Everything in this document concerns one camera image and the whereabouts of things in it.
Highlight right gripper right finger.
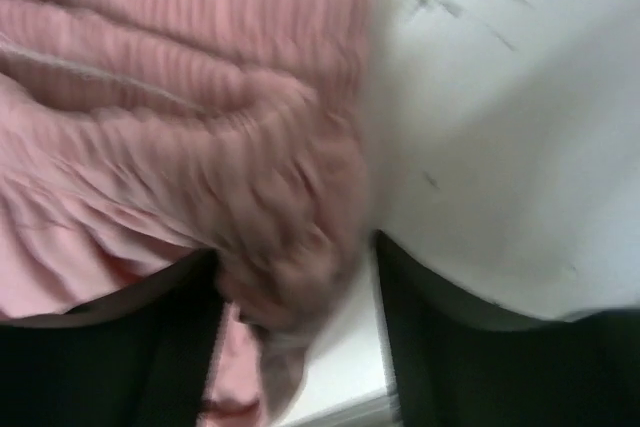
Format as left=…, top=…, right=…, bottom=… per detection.
left=374, top=232, right=639, bottom=426

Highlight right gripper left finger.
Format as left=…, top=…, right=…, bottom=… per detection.
left=1, top=250, right=224, bottom=426

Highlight pink trousers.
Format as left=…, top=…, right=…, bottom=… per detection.
left=1, top=0, right=372, bottom=426

